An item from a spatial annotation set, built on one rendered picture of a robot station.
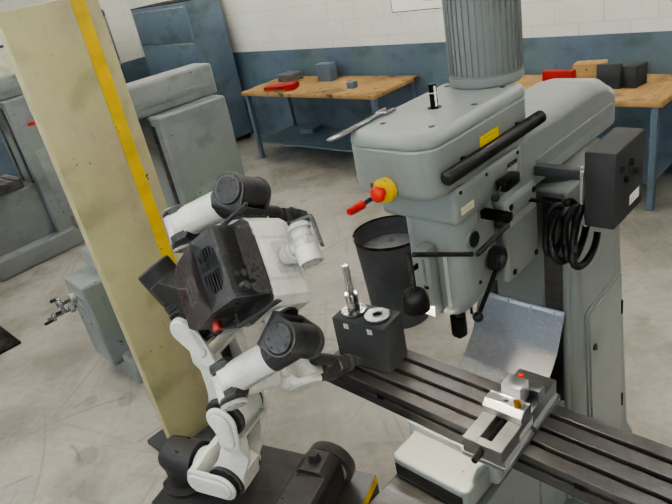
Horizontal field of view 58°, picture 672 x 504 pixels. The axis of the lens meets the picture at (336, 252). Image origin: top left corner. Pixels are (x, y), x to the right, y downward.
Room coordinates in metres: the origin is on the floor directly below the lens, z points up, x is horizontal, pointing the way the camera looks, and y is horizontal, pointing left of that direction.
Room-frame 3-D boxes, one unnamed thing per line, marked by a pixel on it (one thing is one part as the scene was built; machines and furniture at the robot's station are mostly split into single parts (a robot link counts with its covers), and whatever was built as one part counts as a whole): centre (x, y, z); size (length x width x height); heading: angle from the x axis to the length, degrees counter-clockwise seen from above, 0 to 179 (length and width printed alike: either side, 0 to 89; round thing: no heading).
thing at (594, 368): (1.90, -0.78, 0.78); 0.50 x 0.46 x 1.56; 132
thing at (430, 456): (1.49, -0.32, 0.80); 0.50 x 0.35 x 0.12; 132
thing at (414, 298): (1.33, -0.18, 1.45); 0.07 x 0.07 x 0.06
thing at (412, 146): (1.50, -0.33, 1.81); 0.47 x 0.26 x 0.16; 132
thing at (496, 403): (1.33, -0.39, 1.03); 0.12 x 0.06 x 0.04; 43
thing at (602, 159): (1.44, -0.76, 1.62); 0.20 x 0.09 x 0.21; 132
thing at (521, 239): (1.62, -0.46, 1.47); 0.24 x 0.19 x 0.26; 42
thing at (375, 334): (1.81, -0.06, 1.04); 0.22 x 0.12 x 0.20; 49
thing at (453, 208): (1.52, -0.35, 1.68); 0.34 x 0.24 x 0.10; 132
